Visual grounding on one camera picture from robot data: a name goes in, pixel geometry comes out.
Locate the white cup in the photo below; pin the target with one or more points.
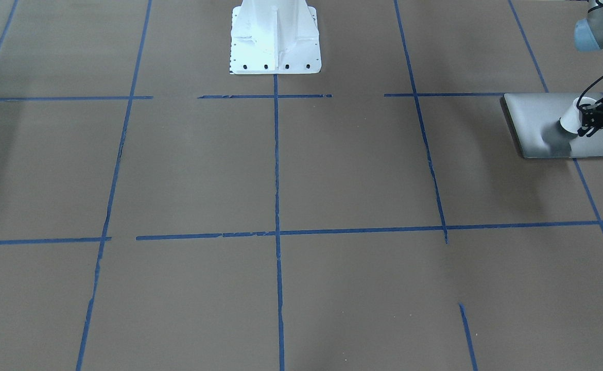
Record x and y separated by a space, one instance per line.
572 119

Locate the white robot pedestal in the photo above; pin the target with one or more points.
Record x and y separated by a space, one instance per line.
274 37

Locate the grey closed laptop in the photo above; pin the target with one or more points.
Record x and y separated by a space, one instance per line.
534 118

